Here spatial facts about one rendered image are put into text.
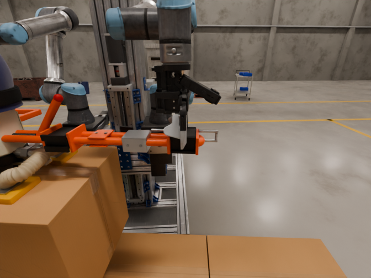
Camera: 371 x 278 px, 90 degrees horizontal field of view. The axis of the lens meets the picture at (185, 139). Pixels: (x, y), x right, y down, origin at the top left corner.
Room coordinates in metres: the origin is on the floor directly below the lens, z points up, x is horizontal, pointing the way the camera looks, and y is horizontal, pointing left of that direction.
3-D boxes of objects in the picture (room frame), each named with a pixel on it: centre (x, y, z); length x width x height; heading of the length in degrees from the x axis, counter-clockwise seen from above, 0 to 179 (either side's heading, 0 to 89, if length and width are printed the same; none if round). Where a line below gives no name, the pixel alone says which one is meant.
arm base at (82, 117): (1.10, 0.65, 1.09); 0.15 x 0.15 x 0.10
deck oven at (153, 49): (8.31, 0.85, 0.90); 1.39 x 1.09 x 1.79; 93
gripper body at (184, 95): (0.49, 0.03, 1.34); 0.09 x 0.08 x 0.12; 87
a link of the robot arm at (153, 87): (1.13, 0.15, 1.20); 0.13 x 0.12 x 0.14; 90
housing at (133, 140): (0.49, 0.14, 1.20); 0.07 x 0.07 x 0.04; 87
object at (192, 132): (0.48, 0.01, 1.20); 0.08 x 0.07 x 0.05; 87
